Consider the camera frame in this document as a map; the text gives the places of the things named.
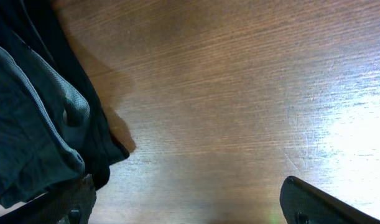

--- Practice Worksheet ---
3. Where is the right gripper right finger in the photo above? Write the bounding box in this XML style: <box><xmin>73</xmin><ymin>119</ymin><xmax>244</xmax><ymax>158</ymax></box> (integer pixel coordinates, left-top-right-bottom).
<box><xmin>279</xmin><ymin>175</ymin><xmax>380</xmax><ymax>224</ymax></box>

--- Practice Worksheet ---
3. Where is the black t-shirt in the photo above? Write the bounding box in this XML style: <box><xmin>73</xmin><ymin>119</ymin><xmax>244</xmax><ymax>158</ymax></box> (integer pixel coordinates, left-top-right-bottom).
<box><xmin>0</xmin><ymin>1</ymin><xmax>129</xmax><ymax>208</ymax></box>

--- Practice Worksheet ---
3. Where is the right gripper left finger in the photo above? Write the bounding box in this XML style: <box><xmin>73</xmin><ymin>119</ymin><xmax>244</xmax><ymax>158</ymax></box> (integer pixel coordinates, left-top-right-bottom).
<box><xmin>0</xmin><ymin>174</ymin><xmax>96</xmax><ymax>224</ymax></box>

